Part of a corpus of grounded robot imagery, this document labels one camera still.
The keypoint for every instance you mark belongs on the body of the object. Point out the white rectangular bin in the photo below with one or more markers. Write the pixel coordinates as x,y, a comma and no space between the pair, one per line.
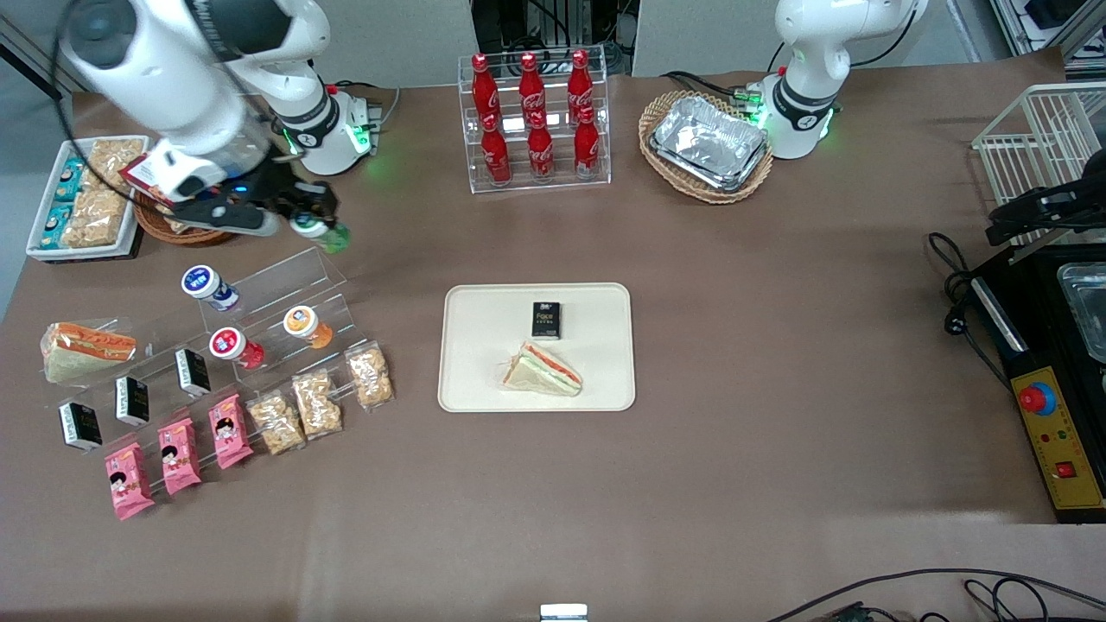
39,233

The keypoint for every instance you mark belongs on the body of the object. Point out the red cola bottle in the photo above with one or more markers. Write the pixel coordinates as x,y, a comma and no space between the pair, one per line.
530,85
541,151
496,155
580,82
484,86
587,147

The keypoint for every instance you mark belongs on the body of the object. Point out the clear acrylic bottle rack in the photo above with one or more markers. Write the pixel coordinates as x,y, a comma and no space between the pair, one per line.
557,181

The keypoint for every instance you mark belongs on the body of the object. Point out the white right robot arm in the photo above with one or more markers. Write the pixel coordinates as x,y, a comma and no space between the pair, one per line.
173,78

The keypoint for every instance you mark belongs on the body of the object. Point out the red gum bottle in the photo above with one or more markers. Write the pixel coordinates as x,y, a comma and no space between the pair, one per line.
229,344

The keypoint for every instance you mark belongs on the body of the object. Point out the black machine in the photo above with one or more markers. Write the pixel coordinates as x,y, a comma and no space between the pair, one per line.
1037,345

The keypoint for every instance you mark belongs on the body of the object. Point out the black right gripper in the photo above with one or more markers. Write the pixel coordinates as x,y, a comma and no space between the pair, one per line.
278,182

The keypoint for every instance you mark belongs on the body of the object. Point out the dark brown wicker basket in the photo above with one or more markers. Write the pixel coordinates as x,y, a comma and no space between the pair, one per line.
160,229

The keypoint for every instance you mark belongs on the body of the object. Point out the small black box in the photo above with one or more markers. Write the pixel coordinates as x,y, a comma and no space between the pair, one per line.
193,372
546,320
79,426
132,401

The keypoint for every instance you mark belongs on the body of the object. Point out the aluminium foil tray stack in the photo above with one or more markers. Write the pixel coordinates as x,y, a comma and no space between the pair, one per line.
708,142

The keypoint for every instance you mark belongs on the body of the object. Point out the aluminium frame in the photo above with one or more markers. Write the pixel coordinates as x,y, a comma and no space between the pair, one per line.
1037,22

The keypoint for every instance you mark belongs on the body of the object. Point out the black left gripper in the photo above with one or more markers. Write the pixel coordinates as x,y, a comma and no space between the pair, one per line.
1039,206

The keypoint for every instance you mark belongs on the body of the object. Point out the clear pack of beige crackers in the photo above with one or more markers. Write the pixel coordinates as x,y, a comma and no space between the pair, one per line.
276,423
97,216
371,377
112,160
317,404

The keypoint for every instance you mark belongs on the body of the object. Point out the wrapped sandwich with orange filling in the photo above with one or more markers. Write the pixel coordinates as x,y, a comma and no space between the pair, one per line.
86,350

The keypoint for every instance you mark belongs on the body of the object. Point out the beige serving tray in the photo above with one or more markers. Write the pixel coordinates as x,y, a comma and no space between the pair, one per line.
484,363

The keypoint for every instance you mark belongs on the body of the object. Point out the red emergency stop button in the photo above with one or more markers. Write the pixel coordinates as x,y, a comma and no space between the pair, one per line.
1035,398

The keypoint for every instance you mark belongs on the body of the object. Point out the orange gum bottle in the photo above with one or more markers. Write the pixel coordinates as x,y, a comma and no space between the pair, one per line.
302,321

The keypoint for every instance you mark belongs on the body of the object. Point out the blue gum bottle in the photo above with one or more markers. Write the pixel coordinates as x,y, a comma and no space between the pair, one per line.
203,283

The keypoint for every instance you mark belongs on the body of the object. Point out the light wicker basket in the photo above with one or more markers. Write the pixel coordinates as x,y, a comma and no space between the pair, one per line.
661,112

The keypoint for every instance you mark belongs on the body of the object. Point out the red cookie box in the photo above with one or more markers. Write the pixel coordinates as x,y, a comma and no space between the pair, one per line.
143,177

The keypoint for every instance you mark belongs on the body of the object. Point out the blue snack packet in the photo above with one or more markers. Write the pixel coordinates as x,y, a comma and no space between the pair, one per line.
67,179
57,225

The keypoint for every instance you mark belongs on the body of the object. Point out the clear acrylic stepped stand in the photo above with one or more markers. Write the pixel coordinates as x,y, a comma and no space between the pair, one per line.
160,358
294,268

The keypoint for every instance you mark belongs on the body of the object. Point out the metal container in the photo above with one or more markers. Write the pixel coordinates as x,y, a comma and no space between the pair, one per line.
1089,311

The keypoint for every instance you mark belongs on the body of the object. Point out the triangular wrapped sandwich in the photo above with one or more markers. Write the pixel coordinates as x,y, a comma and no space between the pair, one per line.
540,373

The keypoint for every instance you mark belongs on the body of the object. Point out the pink snack pack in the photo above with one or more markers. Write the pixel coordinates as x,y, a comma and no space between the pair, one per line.
231,432
180,456
129,482

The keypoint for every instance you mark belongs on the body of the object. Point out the small white device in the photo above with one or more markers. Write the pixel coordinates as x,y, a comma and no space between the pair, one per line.
563,613

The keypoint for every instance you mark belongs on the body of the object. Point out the yellow control panel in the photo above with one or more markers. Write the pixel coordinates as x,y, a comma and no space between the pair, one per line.
1067,449

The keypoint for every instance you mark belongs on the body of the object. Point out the green gum bottle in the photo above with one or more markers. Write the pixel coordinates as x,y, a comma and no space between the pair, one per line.
333,238

